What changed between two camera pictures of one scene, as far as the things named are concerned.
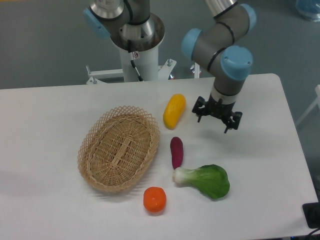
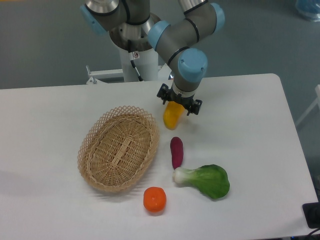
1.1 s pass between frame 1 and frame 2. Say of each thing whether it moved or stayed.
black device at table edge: stayed
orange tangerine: stayed
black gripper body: moved
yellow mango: stayed
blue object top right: stayed
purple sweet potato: stayed
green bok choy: stayed
